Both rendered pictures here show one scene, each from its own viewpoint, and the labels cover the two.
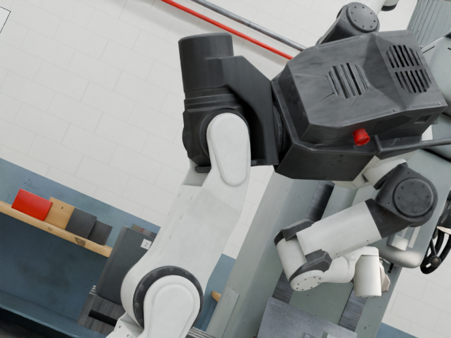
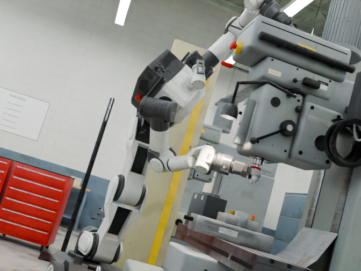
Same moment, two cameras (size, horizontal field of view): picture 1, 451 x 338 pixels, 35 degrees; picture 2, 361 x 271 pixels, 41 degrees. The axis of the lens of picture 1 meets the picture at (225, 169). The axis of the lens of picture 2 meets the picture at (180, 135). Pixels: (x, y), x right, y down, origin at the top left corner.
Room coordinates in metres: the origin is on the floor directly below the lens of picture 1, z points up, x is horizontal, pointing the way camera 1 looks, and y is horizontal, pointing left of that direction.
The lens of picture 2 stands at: (1.46, -2.58, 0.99)
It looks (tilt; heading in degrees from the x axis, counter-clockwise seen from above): 9 degrees up; 85
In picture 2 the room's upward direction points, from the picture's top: 17 degrees clockwise
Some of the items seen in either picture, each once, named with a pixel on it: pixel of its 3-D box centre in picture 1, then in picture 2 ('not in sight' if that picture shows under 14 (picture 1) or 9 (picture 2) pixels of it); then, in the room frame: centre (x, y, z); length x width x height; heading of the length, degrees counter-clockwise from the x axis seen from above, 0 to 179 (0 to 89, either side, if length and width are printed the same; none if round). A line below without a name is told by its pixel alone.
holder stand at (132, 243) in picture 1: (149, 272); (205, 211); (1.93, 0.08, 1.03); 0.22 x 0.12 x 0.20; 103
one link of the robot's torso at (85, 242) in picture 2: not in sight; (100, 247); (1.44, 0.16, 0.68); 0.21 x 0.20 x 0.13; 109
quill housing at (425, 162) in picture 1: (396, 204); (268, 124); (2.00, -0.49, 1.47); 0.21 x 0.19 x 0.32; 95
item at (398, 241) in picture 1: (409, 211); (244, 121); (1.88, -0.50, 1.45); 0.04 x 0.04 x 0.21; 5
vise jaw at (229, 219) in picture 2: not in sight; (227, 218); (1.93, -0.46, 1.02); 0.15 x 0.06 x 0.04; 93
